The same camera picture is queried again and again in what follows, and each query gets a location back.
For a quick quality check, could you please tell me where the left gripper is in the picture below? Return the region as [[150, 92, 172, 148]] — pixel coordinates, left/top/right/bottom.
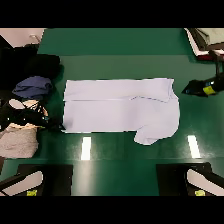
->
[[37, 114, 66, 131]]

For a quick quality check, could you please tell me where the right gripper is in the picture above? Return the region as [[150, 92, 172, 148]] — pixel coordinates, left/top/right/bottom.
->
[[181, 78, 207, 98]]

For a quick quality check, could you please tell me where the red garment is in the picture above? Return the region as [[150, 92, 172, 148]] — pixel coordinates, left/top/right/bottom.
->
[[195, 50, 218, 62]]

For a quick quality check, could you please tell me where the blue garment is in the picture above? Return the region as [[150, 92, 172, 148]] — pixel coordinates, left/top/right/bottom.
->
[[12, 75, 54, 100]]

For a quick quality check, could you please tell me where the grey garment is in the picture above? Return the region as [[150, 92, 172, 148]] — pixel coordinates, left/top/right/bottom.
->
[[0, 127, 40, 160]]

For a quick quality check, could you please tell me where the black garment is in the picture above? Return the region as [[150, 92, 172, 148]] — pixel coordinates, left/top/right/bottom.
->
[[25, 53, 64, 81]]

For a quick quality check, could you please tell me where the white T-shirt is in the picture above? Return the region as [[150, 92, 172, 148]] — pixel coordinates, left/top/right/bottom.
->
[[61, 77, 181, 146]]

